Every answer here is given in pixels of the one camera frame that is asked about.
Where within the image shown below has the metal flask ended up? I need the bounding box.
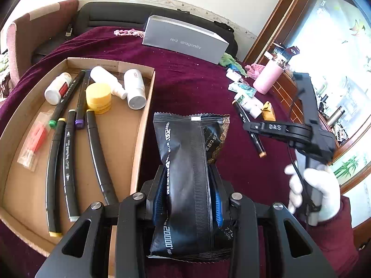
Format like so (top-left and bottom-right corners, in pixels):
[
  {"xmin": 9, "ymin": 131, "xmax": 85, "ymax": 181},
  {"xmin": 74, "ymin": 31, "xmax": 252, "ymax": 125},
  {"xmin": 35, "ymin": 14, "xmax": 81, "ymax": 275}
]
[{"xmin": 327, "ymin": 106, "xmax": 344, "ymax": 125}]

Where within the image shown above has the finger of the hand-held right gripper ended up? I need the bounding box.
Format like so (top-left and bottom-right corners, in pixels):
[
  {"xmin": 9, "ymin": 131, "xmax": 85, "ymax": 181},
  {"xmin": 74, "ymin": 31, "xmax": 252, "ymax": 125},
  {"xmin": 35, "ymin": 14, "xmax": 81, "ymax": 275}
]
[{"xmin": 243, "ymin": 121, "xmax": 290, "ymax": 140}]

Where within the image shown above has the black foil packet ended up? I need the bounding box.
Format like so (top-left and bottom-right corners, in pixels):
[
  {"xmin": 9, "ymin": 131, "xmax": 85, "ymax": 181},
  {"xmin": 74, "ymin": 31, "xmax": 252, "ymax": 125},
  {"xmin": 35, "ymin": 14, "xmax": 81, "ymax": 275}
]
[{"xmin": 146, "ymin": 111, "xmax": 237, "ymax": 259}]

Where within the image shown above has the green towel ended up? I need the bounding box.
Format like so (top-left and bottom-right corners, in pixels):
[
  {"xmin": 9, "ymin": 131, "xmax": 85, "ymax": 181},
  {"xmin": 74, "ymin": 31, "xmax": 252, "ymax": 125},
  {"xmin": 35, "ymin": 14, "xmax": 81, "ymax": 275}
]
[{"xmin": 219, "ymin": 53, "xmax": 246, "ymax": 73}]

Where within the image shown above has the pink thermos bottle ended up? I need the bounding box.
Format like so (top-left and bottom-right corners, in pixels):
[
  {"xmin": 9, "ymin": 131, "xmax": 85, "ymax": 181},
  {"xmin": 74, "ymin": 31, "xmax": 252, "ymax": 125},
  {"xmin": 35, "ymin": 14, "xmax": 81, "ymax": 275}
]
[{"xmin": 253, "ymin": 58, "xmax": 286, "ymax": 95}]

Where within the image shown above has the pink plush toy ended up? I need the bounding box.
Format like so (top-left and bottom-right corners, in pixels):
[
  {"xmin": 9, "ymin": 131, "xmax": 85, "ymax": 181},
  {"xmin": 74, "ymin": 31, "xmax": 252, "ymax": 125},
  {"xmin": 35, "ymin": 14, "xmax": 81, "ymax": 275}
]
[{"xmin": 245, "ymin": 63, "xmax": 265, "ymax": 79}]

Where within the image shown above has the clear bag with red item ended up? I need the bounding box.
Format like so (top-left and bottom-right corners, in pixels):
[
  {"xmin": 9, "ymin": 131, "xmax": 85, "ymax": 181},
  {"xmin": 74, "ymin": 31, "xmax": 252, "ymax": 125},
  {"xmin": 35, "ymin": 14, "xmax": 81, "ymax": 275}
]
[{"xmin": 16, "ymin": 111, "xmax": 54, "ymax": 172}]

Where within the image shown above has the person's right forearm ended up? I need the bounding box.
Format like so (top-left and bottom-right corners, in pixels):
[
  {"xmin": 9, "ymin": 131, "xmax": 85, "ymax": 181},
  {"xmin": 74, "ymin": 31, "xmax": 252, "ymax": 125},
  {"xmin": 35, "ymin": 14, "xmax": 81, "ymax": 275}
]
[{"xmin": 294, "ymin": 195, "xmax": 360, "ymax": 278}]

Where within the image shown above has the grey cardboard box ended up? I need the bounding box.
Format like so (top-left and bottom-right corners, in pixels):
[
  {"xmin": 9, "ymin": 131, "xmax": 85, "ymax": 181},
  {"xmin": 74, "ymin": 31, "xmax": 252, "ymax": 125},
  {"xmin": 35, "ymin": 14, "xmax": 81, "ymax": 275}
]
[{"xmin": 142, "ymin": 14, "xmax": 230, "ymax": 65}]

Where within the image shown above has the yellow round jar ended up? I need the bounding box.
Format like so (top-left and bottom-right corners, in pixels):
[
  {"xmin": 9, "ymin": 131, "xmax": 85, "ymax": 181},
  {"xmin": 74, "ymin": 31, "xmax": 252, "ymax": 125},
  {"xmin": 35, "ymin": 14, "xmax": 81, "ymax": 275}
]
[{"xmin": 86, "ymin": 82, "xmax": 112, "ymax": 115}]

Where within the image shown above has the wooden door frame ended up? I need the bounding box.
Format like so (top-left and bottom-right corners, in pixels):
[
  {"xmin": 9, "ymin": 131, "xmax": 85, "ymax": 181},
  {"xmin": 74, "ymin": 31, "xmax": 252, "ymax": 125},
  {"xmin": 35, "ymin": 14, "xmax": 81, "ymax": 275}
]
[{"xmin": 243, "ymin": 0, "xmax": 319, "ymax": 67}]

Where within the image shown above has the brick pattern wooden cabinet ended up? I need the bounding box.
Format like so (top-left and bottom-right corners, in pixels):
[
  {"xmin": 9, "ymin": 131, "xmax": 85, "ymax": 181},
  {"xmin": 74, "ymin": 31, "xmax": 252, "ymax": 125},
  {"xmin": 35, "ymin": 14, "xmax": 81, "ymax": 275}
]
[{"xmin": 272, "ymin": 64, "xmax": 351, "ymax": 163}]

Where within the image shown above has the black marker pale end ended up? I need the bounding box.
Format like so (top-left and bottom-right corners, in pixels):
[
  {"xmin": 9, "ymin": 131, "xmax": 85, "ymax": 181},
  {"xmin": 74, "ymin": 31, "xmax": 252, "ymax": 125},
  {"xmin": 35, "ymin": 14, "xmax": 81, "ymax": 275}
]
[{"xmin": 63, "ymin": 109, "xmax": 80, "ymax": 223}]

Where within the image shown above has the black marker purple band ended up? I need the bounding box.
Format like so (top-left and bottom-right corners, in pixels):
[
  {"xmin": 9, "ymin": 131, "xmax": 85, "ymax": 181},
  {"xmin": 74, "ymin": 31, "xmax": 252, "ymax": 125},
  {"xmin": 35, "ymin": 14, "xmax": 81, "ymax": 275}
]
[{"xmin": 75, "ymin": 74, "xmax": 91, "ymax": 130}]

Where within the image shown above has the teal printed tissue pack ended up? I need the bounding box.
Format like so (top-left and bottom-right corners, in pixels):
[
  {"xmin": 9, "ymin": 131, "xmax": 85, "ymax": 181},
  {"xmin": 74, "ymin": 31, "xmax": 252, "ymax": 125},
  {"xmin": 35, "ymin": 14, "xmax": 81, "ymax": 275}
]
[{"xmin": 228, "ymin": 81, "xmax": 257, "ymax": 97}]

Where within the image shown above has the white spray bottle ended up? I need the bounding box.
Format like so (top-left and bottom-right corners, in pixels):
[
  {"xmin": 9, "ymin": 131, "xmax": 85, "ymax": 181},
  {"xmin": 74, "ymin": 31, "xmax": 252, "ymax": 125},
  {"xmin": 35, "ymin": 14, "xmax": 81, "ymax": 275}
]
[{"xmin": 90, "ymin": 66, "xmax": 128, "ymax": 100}]

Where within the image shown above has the yellow crumpled bag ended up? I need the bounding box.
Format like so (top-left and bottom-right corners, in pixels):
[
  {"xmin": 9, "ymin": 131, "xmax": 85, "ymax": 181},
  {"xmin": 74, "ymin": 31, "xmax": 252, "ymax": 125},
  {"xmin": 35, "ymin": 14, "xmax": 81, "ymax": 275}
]
[{"xmin": 261, "ymin": 101, "xmax": 276, "ymax": 121}]

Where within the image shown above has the dark purple blanket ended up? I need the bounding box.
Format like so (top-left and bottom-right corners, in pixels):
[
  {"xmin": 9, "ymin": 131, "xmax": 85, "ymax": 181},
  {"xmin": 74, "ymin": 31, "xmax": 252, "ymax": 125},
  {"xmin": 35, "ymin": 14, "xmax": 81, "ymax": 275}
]
[{"xmin": 0, "ymin": 26, "xmax": 293, "ymax": 278}]

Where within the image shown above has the dark printed box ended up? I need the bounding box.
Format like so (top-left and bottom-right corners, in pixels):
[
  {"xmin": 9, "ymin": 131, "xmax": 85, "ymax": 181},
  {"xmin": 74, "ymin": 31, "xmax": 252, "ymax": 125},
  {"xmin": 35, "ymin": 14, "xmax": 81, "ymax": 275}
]
[{"xmin": 271, "ymin": 42, "xmax": 300, "ymax": 64}]

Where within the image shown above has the person's right hand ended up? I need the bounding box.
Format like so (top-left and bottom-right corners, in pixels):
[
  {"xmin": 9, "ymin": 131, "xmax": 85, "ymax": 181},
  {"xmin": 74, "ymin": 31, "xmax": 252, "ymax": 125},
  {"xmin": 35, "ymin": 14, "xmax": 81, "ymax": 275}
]
[{"xmin": 284, "ymin": 162, "xmax": 342, "ymax": 222}]

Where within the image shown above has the black marker orange tip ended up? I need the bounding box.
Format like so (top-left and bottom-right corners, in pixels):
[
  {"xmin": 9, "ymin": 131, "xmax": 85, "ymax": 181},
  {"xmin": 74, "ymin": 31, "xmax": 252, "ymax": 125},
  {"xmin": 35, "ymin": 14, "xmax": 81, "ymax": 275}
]
[{"xmin": 232, "ymin": 101, "xmax": 266, "ymax": 158}]

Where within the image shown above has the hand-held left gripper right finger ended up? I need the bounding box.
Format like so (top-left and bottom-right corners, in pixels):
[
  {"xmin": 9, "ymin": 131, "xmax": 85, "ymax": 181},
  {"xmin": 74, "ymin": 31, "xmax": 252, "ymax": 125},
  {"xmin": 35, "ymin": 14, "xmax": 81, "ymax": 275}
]
[{"xmin": 211, "ymin": 166, "xmax": 340, "ymax": 278}]

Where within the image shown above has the black cushion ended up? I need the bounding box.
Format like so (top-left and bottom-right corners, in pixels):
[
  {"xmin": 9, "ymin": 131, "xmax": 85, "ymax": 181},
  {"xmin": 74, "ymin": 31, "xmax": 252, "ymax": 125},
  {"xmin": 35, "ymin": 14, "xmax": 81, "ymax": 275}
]
[{"xmin": 71, "ymin": 1, "xmax": 238, "ymax": 53}]

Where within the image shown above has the black marker pale yellow cap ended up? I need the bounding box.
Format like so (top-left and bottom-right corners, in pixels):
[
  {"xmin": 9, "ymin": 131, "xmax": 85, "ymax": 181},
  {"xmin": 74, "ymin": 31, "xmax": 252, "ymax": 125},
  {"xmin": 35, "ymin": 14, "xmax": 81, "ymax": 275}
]
[{"xmin": 86, "ymin": 109, "xmax": 119, "ymax": 206}]

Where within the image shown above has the white bottle red label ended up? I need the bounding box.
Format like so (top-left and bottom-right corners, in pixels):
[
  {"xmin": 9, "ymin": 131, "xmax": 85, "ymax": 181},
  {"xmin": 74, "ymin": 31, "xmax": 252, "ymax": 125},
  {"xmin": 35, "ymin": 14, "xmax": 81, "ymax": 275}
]
[{"xmin": 44, "ymin": 72, "xmax": 72, "ymax": 105}]

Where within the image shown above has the black marker yellow band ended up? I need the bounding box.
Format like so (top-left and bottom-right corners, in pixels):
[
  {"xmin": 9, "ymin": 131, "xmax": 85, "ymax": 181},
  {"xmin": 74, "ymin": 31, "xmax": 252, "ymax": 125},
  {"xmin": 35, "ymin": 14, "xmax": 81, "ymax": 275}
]
[{"xmin": 46, "ymin": 118, "xmax": 67, "ymax": 237}]

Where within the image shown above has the black marker green band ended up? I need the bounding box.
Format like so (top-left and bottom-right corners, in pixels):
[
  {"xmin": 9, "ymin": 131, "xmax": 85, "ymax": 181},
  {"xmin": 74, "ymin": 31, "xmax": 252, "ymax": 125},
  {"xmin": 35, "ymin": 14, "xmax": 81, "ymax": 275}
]
[{"xmin": 49, "ymin": 70, "xmax": 87, "ymax": 128}]

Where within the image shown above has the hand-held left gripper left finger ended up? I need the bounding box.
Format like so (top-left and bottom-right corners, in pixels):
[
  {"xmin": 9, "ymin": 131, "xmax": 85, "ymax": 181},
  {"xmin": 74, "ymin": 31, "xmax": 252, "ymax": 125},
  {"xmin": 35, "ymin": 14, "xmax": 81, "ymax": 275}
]
[{"xmin": 35, "ymin": 164, "xmax": 167, "ymax": 278}]

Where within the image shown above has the glass pane with plant print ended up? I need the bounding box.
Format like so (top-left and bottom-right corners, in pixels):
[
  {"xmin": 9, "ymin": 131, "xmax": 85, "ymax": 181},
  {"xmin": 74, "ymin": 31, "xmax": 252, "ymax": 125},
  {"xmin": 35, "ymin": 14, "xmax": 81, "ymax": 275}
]
[{"xmin": 284, "ymin": 0, "xmax": 371, "ymax": 186}]

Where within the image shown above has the white cylindrical bottle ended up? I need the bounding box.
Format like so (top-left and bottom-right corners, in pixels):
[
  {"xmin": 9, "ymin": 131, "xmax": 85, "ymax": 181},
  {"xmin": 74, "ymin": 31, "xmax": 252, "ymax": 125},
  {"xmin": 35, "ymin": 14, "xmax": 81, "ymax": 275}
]
[{"xmin": 124, "ymin": 69, "xmax": 147, "ymax": 111}]

